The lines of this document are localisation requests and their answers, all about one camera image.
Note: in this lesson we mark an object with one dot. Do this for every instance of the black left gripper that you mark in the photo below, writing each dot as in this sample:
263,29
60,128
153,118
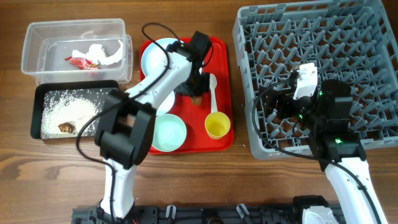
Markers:
204,88

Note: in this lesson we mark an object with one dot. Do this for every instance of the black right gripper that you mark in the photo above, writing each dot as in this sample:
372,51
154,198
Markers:
285,98

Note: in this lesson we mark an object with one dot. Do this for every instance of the brown sausage piece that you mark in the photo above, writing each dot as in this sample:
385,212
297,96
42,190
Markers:
197,100

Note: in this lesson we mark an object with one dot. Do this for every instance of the light blue rice bowl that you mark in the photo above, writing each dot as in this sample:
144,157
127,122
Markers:
166,105

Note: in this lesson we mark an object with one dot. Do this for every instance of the yellow plastic cup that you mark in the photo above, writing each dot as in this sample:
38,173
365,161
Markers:
217,125

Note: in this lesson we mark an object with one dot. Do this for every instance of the light blue oval plate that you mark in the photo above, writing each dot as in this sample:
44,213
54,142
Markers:
153,58

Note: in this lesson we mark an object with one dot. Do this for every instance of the pale green bowl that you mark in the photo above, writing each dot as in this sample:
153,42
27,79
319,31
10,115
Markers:
170,133

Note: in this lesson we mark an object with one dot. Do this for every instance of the white napkin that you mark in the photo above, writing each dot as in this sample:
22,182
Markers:
97,55

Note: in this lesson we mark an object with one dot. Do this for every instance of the red snack wrapper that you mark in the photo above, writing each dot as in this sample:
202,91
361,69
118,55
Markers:
82,63

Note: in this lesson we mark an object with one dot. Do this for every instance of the white rice pile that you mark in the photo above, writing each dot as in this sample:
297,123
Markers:
70,106

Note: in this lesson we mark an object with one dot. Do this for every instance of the dark food lump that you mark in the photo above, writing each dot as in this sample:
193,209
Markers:
66,128

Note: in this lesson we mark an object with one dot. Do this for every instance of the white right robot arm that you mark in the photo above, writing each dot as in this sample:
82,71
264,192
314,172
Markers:
337,149

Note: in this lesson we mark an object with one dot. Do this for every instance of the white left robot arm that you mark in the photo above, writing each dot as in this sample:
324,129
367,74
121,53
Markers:
125,130

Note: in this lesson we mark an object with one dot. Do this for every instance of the grey dishwasher rack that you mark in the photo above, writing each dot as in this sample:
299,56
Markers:
350,41

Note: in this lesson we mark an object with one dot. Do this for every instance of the clear plastic waste bin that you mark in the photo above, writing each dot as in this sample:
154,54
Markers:
47,45

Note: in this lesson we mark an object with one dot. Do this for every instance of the black waste tray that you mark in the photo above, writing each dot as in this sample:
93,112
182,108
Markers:
42,89

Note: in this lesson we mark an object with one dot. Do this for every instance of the white plastic spoon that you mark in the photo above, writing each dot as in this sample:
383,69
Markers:
213,84

